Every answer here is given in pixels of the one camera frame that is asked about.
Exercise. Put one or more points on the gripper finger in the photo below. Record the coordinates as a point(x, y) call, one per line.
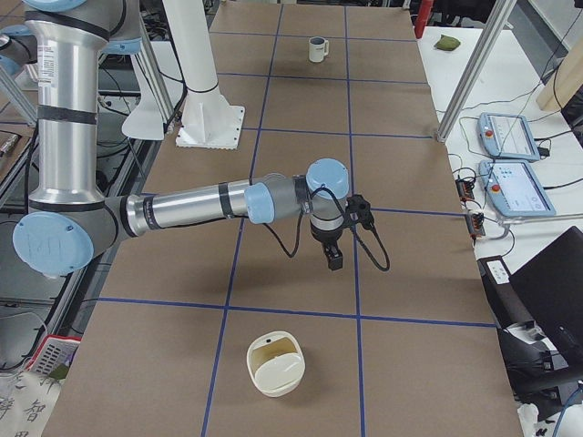
point(327, 251)
point(337, 258)

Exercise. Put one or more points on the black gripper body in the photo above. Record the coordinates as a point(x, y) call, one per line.
point(327, 238)

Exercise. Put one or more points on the white mug with handle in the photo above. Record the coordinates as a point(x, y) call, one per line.
point(318, 49)

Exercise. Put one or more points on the lower blue teach pendant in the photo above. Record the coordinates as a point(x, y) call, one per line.
point(512, 187)

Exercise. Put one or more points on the blue teach pendant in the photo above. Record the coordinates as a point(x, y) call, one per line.
point(507, 136)
point(512, 187)

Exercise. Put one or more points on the upper blue teach pendant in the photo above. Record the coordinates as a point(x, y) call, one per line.
point(507, 136)

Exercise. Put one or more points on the black laptop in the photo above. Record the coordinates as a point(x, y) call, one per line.
point(550, 287)

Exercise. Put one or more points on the green bean bag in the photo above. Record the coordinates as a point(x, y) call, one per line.
point(447, 43)

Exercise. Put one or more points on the red cylinder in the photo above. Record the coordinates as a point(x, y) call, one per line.
point(423, 15)

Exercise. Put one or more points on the white red plastic basket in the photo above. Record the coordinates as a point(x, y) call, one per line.
point(53, 352)

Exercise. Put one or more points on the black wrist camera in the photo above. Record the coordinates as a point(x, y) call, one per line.
point(358, 210)

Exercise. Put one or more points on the white camera stand column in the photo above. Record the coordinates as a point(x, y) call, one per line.
point(208, 119)

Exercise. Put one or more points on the aluminium frame post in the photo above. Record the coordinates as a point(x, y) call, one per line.
point(485, 43)

